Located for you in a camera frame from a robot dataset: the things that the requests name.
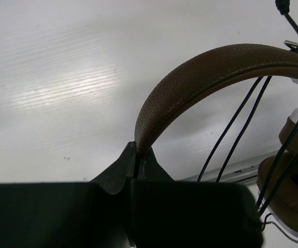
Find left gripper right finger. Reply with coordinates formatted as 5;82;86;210
136;148;174;182

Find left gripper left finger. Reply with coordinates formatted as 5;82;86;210
90;142;136;194

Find brown silver headphones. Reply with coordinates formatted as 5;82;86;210
128;42;298;247

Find thin black headphone cable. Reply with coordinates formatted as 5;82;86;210
196;0;298;233

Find aluminium rail front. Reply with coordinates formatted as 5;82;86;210
179;153;273;184

